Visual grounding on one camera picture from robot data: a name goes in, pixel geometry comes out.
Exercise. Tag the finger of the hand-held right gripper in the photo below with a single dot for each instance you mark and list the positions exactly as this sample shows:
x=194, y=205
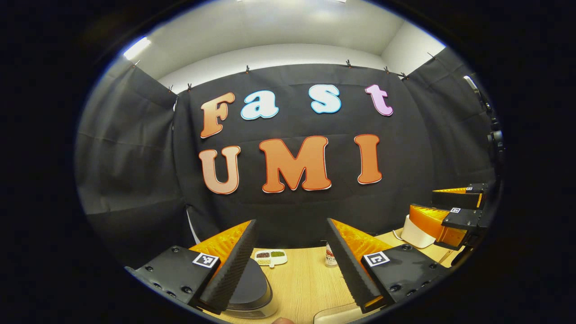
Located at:
x=427, y=222
x=454, y=199

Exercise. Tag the ceiling light panel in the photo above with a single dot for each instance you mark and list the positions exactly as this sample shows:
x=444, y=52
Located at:
x=137, y=48

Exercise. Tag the small clear plastic bottle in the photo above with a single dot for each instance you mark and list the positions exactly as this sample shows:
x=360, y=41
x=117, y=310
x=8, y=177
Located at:
x=331, y=260

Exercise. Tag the black rice cooker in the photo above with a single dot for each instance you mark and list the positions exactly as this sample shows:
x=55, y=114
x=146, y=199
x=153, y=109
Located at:
x=252, y=288

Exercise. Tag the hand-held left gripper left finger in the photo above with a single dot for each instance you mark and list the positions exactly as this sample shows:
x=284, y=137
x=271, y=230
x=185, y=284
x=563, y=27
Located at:
x=234, y=270

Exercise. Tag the clear plastic rice container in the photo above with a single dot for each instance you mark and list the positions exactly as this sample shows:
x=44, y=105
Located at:
x=337, y=315

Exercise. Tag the white toaster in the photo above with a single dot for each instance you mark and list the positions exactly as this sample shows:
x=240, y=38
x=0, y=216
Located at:
x=414, y=234

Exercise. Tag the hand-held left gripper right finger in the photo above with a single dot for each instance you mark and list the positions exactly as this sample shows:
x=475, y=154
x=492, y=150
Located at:
x=348, y=270

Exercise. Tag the small white divided dish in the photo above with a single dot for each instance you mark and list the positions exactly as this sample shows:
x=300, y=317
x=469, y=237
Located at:
x=271, y=257

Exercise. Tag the black backdrop cloth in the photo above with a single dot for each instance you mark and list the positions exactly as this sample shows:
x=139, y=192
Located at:
x=292, y=211

